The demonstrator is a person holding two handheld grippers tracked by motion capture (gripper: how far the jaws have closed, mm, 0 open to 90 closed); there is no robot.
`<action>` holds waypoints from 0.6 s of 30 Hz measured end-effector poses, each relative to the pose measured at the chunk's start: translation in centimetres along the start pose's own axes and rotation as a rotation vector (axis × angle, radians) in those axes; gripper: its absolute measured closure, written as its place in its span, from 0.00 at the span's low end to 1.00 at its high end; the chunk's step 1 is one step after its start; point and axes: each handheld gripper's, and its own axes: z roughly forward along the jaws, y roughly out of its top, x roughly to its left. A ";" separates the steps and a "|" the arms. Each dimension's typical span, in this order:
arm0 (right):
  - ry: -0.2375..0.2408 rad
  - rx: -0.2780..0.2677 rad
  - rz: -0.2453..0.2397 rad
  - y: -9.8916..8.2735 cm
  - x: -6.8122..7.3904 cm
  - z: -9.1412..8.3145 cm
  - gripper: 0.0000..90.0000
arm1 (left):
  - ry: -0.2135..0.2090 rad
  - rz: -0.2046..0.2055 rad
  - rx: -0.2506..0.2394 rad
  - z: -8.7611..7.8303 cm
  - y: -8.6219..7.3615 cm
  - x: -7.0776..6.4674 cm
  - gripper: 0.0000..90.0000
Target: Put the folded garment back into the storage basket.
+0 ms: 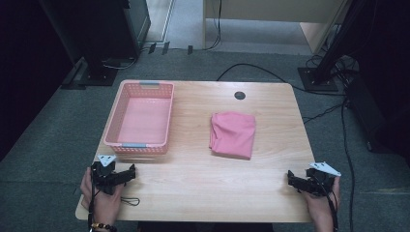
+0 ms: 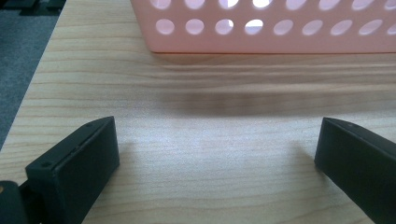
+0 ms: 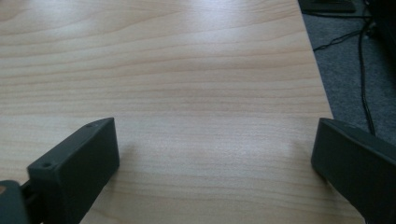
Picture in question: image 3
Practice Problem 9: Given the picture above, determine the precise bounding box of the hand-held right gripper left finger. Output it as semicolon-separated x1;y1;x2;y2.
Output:
26;117;120;224

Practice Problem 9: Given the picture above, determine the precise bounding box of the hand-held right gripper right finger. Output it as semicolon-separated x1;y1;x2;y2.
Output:
310;118;396;224

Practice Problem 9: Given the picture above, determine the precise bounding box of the black stand base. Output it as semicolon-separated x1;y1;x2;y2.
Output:
297;0;358;15

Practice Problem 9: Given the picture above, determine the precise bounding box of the thick black cable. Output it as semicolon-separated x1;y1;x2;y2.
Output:
357;18;376;136

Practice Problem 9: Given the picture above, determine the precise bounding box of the thin black cable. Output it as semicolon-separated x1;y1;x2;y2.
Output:
312;28;363;52

